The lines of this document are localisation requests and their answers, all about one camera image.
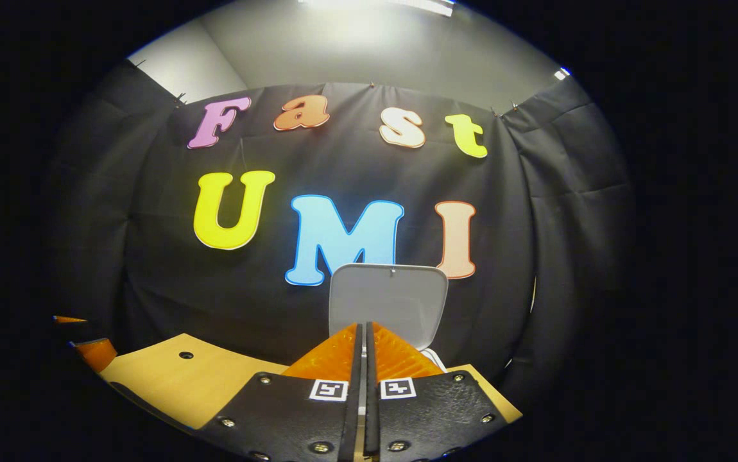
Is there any wooden desktop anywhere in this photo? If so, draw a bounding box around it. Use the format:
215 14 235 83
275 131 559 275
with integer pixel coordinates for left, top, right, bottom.
99 332 524 462

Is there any black backdrop cloth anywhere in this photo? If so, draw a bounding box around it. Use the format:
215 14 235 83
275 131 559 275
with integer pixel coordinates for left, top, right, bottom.
45 61 633 411

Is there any long ceiling light panel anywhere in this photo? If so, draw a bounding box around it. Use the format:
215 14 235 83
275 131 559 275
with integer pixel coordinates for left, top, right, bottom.
298 0 454 17

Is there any white desktop garbage bin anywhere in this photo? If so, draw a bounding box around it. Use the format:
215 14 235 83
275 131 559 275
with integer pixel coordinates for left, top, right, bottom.
329 263 449 374

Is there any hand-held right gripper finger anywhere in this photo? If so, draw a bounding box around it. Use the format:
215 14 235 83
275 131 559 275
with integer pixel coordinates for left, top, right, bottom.
366 322 510 462
199 323 365 462

